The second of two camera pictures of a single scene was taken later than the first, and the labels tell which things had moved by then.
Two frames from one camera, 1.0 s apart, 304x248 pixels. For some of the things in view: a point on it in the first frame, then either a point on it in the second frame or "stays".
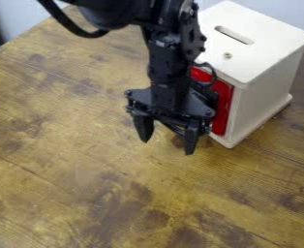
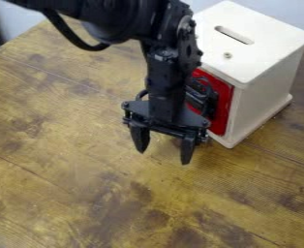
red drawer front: [223, 92] stays
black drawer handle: [211, 69] → [201, 94]
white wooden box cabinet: [251, 53] stays
